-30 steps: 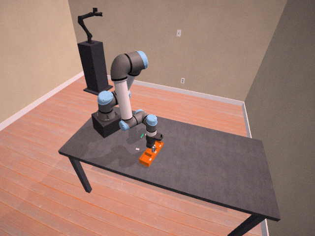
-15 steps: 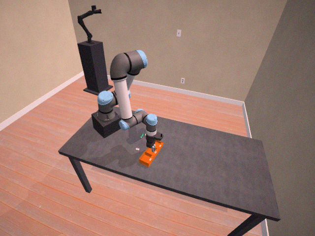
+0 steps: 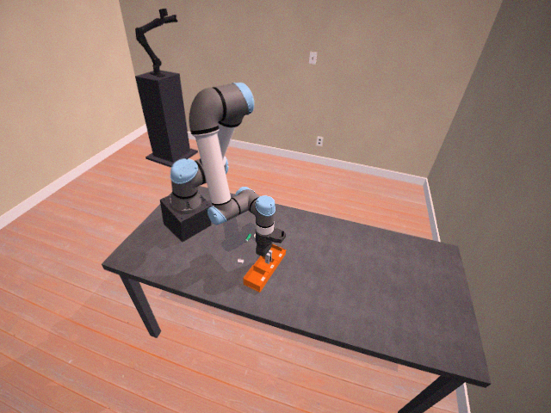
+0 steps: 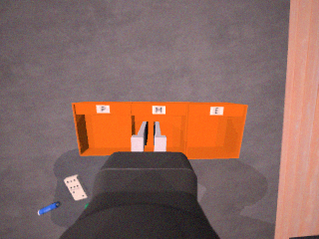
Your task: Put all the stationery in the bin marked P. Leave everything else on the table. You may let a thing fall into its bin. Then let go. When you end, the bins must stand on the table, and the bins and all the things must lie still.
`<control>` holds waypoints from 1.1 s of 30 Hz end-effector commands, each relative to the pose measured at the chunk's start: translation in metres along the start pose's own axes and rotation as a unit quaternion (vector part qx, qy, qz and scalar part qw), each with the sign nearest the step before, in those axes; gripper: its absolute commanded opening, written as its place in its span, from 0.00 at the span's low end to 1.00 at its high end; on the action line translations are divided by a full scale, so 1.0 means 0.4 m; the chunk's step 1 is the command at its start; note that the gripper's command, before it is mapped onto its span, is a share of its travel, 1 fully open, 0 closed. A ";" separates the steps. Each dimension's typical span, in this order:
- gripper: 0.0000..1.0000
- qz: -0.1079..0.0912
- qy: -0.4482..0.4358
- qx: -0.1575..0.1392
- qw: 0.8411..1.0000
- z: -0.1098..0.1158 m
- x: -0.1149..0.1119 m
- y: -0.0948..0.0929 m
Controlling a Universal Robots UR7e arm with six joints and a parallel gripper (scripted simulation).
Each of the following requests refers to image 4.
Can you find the white domino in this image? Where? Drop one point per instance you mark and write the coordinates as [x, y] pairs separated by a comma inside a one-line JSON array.
[[76, 187]]

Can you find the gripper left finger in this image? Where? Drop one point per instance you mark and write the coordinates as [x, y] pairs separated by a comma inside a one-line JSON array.
[[138, 141]]

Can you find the orange three-compartment bin rack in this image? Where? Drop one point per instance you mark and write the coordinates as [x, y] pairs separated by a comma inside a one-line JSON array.
[[199, 130]]

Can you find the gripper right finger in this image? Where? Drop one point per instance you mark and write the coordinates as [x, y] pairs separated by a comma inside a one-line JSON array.
[[159, 140]]

